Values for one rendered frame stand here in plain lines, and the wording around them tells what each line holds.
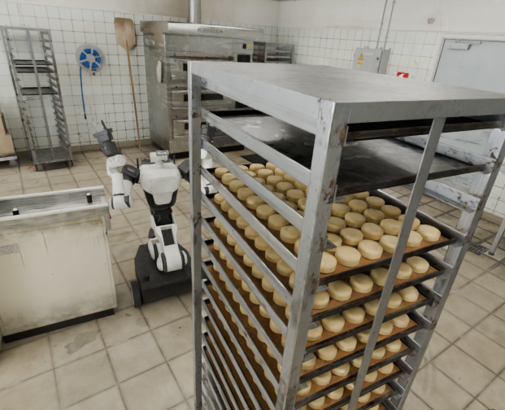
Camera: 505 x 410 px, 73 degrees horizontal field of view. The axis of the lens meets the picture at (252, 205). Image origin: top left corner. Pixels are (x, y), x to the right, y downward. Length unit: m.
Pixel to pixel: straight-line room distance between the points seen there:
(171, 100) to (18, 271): 3.69
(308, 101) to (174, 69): 4.99
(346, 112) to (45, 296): 2.35
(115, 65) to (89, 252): 4.30
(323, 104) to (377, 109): 0.08
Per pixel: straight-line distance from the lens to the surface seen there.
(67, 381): 2.51
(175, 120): 5.58
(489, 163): 0.87
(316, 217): 0.54
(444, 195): 0.93
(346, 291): 0.77
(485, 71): 5.14
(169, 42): 5.46
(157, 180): 2.45
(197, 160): 1.08
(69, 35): 6.16
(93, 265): 2.50
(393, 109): 0.56
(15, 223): 2.34
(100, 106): 6.31
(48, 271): 2.50
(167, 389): 2.34
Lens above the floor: 1.89
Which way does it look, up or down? 26 degrees down
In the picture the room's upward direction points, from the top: 4 degrees clockwise
